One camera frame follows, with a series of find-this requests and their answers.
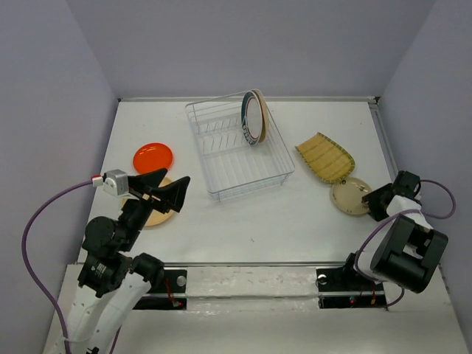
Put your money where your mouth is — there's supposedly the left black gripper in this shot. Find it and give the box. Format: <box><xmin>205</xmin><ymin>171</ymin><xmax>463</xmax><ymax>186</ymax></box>
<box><xmin>120</xmin><ymin>166</ymin><xmax>192</xmax><ymax>249</ymax></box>

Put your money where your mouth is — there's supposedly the tan round plate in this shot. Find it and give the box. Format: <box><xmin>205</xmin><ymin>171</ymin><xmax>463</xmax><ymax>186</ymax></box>
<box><xmin>128</xmin><ymin>176</ymin><xmax>174</xmax><ymax>226</ymax></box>

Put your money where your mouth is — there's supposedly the small cream plate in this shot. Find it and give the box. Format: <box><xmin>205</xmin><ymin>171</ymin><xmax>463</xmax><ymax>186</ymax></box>
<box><xmin>330</xmin><ymin>177</ymin><xmax>372</xmax><ymax>216</ymax></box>

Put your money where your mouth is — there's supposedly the white plate with green rim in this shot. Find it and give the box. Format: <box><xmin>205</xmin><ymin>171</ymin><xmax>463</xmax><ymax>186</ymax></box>
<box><xmin>241</xmin><ymin>91</ymin><xmax>264</xmax><ymax>145</ymax></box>

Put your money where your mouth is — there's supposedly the beige plate with leaf design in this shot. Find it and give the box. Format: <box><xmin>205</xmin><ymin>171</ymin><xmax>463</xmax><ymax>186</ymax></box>
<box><xmin>252</xmin><ymin>89</ymin><xmax>270</xmax><ymax>143</ymax></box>

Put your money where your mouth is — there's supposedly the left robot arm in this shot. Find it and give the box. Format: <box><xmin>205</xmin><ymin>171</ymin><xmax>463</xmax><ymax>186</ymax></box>
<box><xmin>50</xmin><ymin>168</ymin><xmax>190</xmax><ymax>353</ymax></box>

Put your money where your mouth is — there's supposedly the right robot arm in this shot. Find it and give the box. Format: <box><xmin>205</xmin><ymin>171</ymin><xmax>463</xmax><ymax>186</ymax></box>
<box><xmin>339</xmin><ymin>171</ymin><xmax>448</xmax><ymax>294</ymax></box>

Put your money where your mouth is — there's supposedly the orange translucent plate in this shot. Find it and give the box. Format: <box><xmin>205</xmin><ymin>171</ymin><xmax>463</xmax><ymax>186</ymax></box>
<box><xmin>133</xmin><ymin>142</ymin><xmax>173</xmax><ymax>174</ymax></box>

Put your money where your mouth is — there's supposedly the yellow bamboo-pattern rectangular plate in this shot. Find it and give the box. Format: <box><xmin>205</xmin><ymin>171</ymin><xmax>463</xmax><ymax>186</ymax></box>
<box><xmin>295</xmin><ymin>132</ymin><xmax>355</xmax><ymax>184</ymax></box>

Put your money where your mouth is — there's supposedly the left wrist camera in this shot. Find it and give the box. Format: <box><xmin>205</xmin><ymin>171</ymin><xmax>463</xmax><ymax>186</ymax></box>
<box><xmin>103</xmin><ymin>170</ymin><xmax>129</xmax><ymax>197</ymax></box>

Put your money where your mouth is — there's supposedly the white wire dish rack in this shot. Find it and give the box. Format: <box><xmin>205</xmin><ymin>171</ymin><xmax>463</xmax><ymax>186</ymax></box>
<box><xmin>185</xmin><ymin>89</ymin><xmax>295</xmax><ymax>201</ymax></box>

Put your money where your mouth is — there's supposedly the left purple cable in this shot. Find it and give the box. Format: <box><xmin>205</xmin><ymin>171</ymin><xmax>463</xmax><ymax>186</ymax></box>
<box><xmin>21</xmin><ymin>176</ymin><xmax>122</xmax><ymax>354</ymax></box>

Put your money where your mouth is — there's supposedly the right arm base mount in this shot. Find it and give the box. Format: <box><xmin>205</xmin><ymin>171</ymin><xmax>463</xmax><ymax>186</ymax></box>
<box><xmin>316</xmin><ymin>267</ymin><xmax>387</xmax><ymax>309</ymax></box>

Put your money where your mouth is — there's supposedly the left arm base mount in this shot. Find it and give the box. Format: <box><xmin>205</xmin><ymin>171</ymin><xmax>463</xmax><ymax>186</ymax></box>
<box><xmin>133</xmin><ymin>268</ymin><xmax>187</xmax><ymax>310</ymax></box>

